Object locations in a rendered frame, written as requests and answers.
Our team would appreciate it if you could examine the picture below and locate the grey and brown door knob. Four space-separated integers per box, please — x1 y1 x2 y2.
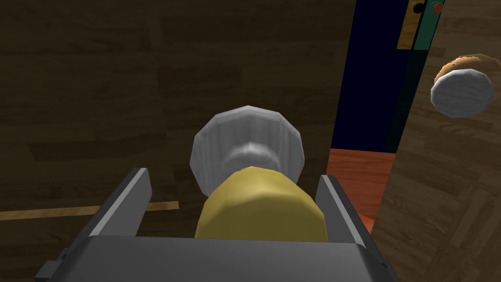
430 54 501 119

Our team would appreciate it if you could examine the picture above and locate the light brown wooden door leaf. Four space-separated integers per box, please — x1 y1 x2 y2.
369 0 501 282

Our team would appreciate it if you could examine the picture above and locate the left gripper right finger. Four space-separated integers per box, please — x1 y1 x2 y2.
315 174 372 250

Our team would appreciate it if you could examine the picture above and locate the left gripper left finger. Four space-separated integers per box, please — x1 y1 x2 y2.
79 167 153 238

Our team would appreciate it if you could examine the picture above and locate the grey and yellow door knob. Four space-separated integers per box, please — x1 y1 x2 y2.
189 105 329 243

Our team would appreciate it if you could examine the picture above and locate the dark brown wooden door leaf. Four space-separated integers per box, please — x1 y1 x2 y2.
0 0 358 282

